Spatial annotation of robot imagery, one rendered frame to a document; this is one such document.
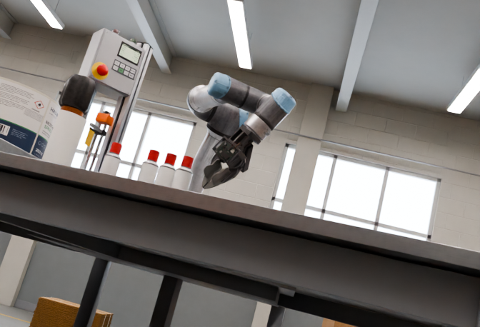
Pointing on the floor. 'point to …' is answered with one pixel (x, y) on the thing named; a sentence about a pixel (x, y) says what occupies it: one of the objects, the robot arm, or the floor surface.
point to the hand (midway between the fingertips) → (206, 185)
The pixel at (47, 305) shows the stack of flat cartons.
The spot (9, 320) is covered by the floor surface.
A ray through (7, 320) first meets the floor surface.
